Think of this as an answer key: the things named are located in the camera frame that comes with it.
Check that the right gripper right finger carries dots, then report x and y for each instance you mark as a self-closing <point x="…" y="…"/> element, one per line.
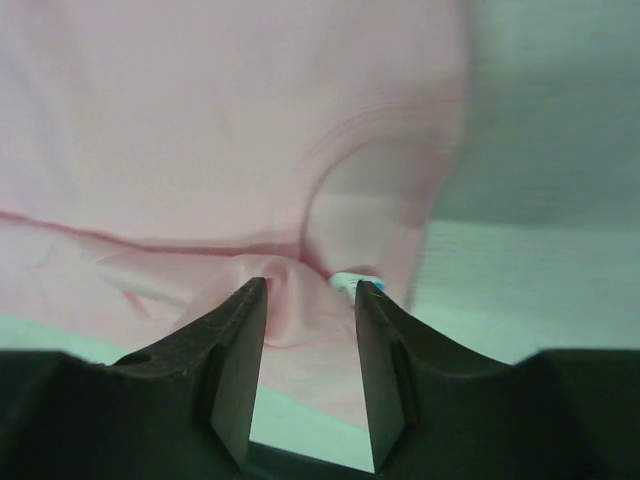
<point x="434" y="407"/>

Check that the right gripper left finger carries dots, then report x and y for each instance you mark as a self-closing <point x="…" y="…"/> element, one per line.
<point x="193" y="392"/>

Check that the pink t shirt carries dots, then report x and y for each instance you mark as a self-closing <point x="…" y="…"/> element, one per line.
<point x="155" y="155"/>

